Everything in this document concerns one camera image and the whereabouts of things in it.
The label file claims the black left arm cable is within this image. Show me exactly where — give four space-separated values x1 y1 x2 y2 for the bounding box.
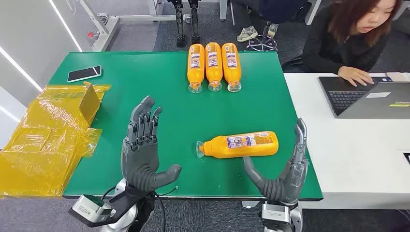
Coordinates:
101 185 179 232

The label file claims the black robot leg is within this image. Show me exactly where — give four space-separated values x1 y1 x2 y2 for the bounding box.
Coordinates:
168 0 187 48
188 0 202 45

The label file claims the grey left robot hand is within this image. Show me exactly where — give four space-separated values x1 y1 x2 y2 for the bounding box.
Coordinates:
120 95 182 193

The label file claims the grey laptop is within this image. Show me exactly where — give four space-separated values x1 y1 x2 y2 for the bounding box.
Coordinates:
318 76 410 120

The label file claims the office chair star base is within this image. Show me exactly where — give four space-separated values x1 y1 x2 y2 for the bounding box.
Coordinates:
246 22 278 53

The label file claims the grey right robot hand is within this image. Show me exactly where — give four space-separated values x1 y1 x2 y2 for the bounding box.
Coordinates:
242 117 310 205

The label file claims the black smartphone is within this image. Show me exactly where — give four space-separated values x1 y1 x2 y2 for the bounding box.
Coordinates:
67 65 103 83

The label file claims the orange bottle with clear cap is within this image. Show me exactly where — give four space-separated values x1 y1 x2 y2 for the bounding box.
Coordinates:
221 42 242 93
196 130 279 160
205 42 223 92
187 43 205 94

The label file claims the white desk frame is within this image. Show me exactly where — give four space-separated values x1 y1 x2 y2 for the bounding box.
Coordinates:
78 0 193 53

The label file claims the person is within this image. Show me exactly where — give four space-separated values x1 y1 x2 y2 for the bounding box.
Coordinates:
281 0 403 76
230 0 308 27

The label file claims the beige sneaker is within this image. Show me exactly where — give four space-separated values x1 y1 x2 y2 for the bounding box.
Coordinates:
236 26 259 43
267 23 280 39

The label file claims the person's hand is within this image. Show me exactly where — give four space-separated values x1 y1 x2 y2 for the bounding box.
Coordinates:
337 66 375 87

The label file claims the small beige flat object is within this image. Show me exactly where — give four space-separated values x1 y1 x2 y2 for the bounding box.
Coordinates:
386 72 410 82

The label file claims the white desk leg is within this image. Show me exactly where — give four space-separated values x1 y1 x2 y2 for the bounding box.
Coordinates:
304 0 322 26
219 0 236 26

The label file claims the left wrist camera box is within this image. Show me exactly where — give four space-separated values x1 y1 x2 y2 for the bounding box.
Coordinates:
71 194 116 225

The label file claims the yellow film wrapped cardboard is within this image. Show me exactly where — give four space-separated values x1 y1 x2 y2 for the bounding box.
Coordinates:
0 82 112 198

